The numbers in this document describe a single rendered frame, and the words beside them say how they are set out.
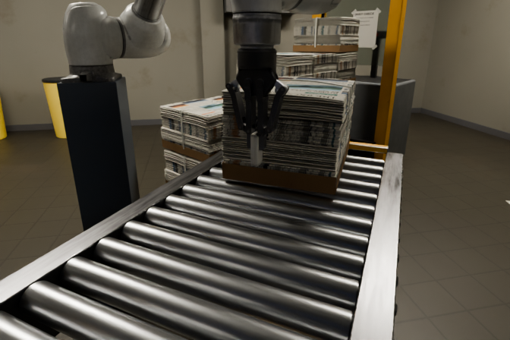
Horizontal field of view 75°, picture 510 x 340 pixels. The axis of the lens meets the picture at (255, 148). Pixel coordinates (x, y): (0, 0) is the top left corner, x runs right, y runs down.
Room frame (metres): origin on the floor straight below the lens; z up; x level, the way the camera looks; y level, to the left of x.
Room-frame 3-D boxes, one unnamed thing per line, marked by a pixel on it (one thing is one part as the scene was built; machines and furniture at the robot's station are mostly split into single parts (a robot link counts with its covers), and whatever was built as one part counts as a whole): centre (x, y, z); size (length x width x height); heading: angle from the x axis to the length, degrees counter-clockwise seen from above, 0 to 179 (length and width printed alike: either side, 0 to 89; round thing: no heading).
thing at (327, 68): (2.30, -0.32, 0.95); 0.38 x 0.29 x 0.23; 48
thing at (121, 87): (1.30, 0.62, 0.50); 0.20 x 0.20 x 1.00; 11
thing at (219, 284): (0.44, 0.08, 0.77); 0.47 x 0.05 x 0.05; 66
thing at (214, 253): (0.50, 0.05, 0.77); 0.47 x 0.05 x 0.05; 66
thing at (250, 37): (0.66, 0.00, 1.16); 0.09 x 0.09 x 0.06
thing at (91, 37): (1.31, 0.62, 1.17); 0.18 x 0.16 x 0.22; 132
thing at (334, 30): (2.52, -0.51, 0.65); 0.39 x 0.30 x 1.29; 49
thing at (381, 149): (1.10, -0.23, 0.81); 0.43 x 0.03 x 0.02; 66
